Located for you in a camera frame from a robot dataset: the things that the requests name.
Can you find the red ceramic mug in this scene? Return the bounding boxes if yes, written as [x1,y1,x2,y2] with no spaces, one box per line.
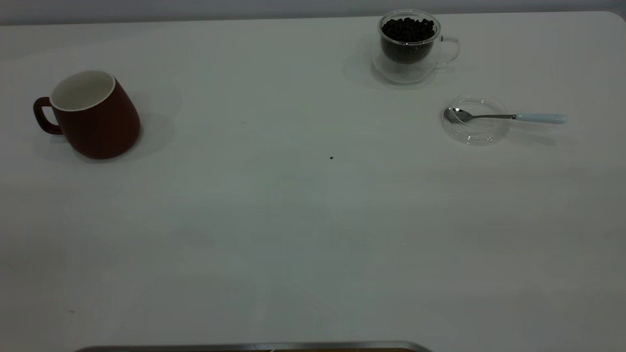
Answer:
[33,70,141,160]

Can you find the metal spoon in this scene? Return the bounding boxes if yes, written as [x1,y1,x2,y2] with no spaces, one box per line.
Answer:
[443,108,568,124]

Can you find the dark coffee beans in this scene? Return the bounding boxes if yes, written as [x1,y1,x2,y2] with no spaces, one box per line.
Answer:
[381,18,435,64]

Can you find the clear glass saucer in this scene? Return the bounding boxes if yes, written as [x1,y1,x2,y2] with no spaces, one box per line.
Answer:
[441,95,512,145]

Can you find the grey metal edge strip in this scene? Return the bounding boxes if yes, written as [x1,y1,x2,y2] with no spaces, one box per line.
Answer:
[73,341,433,352]

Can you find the clear glass cup with handle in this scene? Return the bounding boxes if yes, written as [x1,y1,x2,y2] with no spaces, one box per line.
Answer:
[372,9,461,85]

